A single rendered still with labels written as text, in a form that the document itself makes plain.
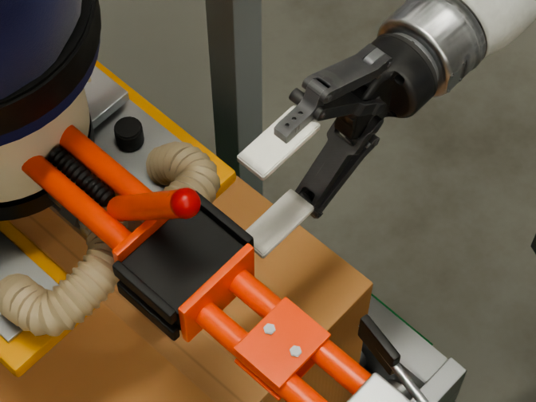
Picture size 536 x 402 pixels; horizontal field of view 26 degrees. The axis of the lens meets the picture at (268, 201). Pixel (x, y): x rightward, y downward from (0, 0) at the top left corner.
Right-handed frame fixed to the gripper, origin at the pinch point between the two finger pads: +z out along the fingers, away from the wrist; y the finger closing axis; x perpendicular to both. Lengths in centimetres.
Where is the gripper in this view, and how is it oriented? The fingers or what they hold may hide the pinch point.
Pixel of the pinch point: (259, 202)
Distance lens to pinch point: 99.8
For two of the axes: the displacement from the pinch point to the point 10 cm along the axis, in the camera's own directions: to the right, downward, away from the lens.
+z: -6.8, 6.3, -3.7
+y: 0.0, 5.0, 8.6
